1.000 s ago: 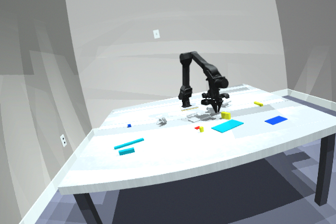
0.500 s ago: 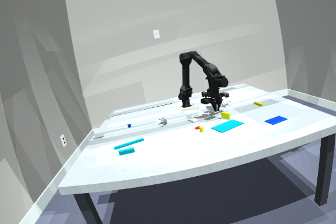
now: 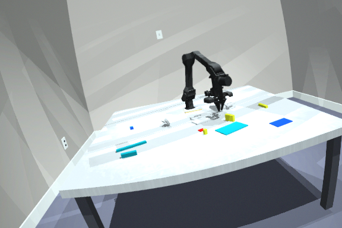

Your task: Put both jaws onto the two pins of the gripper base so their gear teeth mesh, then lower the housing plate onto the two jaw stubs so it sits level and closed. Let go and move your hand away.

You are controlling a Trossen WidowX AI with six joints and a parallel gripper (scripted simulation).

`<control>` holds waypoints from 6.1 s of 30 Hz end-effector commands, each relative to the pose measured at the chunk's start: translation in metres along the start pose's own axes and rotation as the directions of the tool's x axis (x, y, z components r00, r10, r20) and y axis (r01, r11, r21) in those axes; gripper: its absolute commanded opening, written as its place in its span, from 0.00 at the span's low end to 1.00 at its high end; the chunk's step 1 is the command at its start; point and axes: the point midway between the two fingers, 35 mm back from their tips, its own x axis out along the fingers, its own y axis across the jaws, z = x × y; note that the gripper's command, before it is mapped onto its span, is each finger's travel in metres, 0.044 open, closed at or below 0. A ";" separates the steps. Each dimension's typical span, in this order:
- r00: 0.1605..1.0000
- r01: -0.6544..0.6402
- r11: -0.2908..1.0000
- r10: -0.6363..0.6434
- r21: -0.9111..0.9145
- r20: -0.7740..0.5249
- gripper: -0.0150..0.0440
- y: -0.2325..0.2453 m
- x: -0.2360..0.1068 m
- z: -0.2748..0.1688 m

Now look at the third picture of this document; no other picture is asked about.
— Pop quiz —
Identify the blue flat rectangular pad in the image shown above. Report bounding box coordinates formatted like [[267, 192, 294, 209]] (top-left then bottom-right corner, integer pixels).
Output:
[[269, 118, 293, 127]]

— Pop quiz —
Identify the cyan flat plate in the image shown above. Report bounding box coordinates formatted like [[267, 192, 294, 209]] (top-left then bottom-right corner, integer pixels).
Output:
[[215, 121, 248, 135]]

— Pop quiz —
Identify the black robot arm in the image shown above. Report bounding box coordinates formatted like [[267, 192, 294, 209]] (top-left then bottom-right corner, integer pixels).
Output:
[[181, 50, 232, 110]]

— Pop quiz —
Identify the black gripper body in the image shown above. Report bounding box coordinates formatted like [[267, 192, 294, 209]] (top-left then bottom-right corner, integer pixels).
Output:
[[203, 86, 233, 104]]

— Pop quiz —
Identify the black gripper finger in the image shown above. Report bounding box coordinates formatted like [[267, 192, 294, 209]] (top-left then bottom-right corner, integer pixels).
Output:
[[214, 101, 220, 111], [218, 98, 227, 111]]

